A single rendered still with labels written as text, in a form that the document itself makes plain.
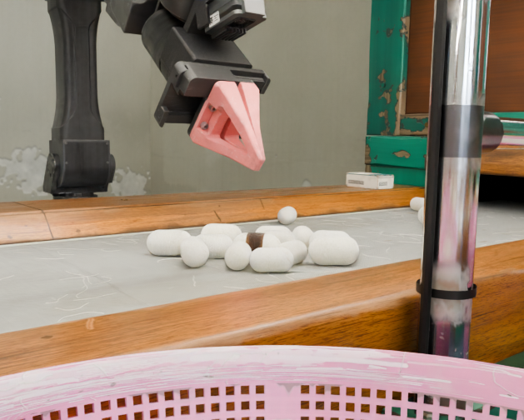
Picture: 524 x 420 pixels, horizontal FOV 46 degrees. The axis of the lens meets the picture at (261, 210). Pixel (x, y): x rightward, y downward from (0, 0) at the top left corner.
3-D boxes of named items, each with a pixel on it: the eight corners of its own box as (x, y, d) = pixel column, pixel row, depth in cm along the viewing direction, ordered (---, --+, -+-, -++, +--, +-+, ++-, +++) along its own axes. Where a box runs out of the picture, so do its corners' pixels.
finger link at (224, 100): (317, 136, 55) (266, 72, 59) (255, 135, 50) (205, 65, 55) (283, 191, 59) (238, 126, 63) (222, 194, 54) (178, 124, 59)
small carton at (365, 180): (345, 186, 90) (346, 172, 90) (361, 185, 93) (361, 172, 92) (377, 189, 86) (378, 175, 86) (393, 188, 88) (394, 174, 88)
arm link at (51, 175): (116, 153, 89) (101, 152, 93) (54, 153, 84) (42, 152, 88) (116, 197, 90) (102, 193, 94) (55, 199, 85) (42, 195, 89)
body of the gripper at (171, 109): (275, 82, 59) (240, 37, 63) (184, 72, 53) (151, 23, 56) (247, 133, 63) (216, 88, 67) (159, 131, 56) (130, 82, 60)
